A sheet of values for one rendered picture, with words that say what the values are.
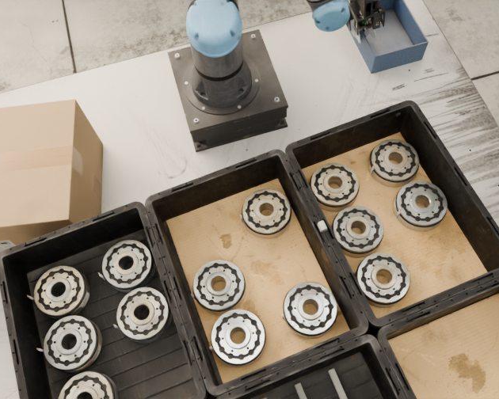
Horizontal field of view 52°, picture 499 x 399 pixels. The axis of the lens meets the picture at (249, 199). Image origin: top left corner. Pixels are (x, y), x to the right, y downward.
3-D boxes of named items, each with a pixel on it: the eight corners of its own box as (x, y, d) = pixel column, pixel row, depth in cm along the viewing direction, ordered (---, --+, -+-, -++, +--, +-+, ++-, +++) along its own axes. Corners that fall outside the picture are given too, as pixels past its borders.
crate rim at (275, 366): (145, 203, 102) (142, 198, 100) (281, 152, 106) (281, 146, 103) (211, 400, 86) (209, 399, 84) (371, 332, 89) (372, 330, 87)
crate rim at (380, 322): (281, 152, 106) (282, 146, 103) (410, 104, 109) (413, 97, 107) (371, 332, 89) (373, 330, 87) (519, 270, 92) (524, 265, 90)
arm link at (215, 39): (193, 81, 115) (184, 39, 103) (190, 34, 121) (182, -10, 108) (246, 75, 115) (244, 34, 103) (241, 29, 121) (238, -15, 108)
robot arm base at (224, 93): (189, 61, 130) (184, 34, 121) (248, 55, 130) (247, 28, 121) (192, 111, 124) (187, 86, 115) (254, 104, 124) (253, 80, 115)
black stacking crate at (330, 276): (156, 222, 111) (143, 199, 101) (281, 174, 114) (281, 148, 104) (218, 402, 95) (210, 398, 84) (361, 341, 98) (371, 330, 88)
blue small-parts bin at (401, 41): (344, 21, 146) (347, 3, 140) (393, 8, 147) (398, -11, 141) (371, 74, 138) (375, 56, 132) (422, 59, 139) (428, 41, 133)
